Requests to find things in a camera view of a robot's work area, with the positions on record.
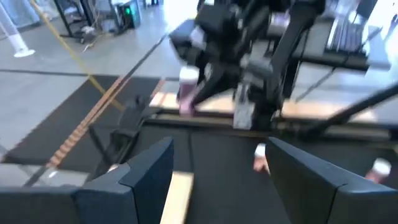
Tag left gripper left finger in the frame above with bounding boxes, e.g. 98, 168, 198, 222
74, 136, 175, 224

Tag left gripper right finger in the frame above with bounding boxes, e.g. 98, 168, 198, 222
266, 136, 398, 224

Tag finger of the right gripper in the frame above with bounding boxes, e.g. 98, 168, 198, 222
193, 63, 233, 105

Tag purple medicine bottle white cap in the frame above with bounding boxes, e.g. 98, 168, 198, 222
177, 67, 201, 118

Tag pink medicine bottle white cap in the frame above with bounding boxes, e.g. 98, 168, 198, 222
252, 142, 271, 175

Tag orange medicine bottle white cap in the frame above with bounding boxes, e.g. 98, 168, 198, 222
364, 157, 392, 184

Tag black floor mat orange stripes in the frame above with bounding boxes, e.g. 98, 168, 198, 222
52, 76, 167, 166
1, 74, 125, 166

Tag black table mat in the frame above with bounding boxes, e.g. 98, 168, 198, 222
136, 124, 398, 224

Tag black equipment with green light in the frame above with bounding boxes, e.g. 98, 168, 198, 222
111, 0, 142, 30

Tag white pole stand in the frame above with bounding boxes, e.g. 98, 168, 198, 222
0, 0, 37, 58

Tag black aluminium table frame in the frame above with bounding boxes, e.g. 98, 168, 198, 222
146, 82, 398, 142

